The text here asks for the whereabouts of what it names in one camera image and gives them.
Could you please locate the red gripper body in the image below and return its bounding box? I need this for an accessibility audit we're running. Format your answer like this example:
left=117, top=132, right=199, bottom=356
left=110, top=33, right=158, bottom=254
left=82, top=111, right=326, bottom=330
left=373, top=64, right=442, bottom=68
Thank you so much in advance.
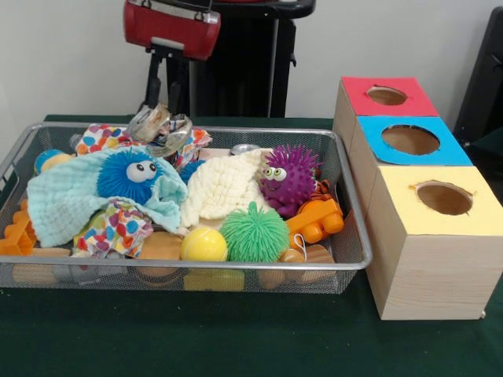
left=123, top=2, right=222, bottom=62

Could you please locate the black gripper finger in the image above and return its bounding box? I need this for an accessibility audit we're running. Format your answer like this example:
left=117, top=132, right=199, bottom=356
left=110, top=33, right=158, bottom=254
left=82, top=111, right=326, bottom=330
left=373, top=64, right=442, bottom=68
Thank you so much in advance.
left=166, top=53, right=190, bottom=117
left=145, top=47, right=165, bottom=111

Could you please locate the silver crushed can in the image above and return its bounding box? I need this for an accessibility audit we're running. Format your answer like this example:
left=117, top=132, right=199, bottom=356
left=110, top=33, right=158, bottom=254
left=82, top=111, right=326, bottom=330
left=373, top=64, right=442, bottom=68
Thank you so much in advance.
left=126, top=102, right=194, bottom=157

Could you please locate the blue spiky rubber ball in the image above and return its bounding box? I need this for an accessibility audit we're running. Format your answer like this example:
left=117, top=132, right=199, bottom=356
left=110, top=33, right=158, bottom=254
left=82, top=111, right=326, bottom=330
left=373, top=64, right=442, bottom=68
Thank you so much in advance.
left=97, top=148, right=166, bottom=203
left=178, top=160, right=205, bottom=186

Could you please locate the small orange plastic toy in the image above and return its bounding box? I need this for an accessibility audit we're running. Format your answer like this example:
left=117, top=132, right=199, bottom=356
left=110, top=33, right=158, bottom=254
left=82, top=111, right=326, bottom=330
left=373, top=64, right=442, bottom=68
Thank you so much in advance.
left=0, top=199, right=39, bottom=257

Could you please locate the shallow clear mesh bin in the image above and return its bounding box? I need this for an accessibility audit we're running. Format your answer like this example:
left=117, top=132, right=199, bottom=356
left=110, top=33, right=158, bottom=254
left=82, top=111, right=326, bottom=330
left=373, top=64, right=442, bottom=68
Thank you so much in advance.
left=0, top=122, right=374, bottom=295

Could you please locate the wooden box with three holes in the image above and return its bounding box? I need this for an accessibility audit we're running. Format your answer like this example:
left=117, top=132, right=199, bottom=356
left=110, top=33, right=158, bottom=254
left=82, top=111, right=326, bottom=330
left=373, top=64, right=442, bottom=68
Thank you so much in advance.
left=334, top=76, right=503, bottom=321

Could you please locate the large colourful dotted cloth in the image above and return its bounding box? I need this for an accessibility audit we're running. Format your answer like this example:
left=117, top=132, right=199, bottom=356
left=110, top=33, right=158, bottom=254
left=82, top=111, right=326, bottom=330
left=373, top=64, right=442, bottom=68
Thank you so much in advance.
left=75, top=124, right=213, bottom=170

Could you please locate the cream white cloth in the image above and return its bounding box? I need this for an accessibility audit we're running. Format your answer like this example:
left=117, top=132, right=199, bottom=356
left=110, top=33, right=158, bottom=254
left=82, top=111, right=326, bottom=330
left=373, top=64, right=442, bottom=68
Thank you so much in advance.
left=179, top=149, right=272, bottom=232

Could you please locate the small blue yellow ball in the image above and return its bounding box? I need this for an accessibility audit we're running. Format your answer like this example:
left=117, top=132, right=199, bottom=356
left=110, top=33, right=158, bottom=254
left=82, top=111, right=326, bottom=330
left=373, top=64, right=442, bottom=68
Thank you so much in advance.
left=33, top=148, right=76, bottom=174

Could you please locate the mint green cloth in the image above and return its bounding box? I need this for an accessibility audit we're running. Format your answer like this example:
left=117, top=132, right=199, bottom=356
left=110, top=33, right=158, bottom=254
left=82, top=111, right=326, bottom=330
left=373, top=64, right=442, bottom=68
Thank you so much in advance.
left=28, top=145, right=188, bottom=247

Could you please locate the purple spiky ball with eyes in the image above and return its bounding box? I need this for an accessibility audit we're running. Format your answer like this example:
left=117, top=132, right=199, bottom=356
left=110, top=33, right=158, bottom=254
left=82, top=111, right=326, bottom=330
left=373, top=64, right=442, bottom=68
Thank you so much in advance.
left=258, top=144, right=321, bottom=218

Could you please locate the small colourful dotted cloth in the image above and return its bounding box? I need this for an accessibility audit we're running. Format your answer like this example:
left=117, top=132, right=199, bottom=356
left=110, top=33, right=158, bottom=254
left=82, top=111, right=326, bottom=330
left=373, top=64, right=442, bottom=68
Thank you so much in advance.
left=77, top=200, right=155, bottom=258

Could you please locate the tan orange ball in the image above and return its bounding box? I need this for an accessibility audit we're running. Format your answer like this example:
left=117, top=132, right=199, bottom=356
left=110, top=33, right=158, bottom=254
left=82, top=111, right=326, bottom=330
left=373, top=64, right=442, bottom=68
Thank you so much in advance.
left=135, top=232, right=184, bottom=276

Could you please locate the green spiky rubber ball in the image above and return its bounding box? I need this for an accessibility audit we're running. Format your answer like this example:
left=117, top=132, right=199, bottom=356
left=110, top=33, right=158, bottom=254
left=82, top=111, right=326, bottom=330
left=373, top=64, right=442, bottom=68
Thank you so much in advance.
left=218, top=203, right=290, bottom=263

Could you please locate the orange toy building block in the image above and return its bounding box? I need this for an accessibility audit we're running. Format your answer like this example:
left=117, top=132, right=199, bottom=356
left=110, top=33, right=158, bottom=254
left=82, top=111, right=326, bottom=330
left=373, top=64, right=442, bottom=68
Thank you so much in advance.
left=285, top=195, right=344, bottom=251

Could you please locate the dark green table cloth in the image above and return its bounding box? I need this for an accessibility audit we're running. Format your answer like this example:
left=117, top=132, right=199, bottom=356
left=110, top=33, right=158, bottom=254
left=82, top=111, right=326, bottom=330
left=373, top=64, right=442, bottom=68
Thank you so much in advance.
left=0, top=114, right=503, bottom=377

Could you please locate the black panel stand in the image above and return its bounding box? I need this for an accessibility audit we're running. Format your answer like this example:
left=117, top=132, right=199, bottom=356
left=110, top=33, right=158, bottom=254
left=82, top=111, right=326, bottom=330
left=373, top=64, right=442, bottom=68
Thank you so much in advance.
left=456, top=8, right=503, bottom=146

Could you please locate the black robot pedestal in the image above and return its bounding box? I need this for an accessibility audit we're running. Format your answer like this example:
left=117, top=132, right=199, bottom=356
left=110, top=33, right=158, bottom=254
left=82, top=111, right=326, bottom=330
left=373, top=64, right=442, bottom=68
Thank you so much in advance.
left=152, top=0, right=315, bottom=119

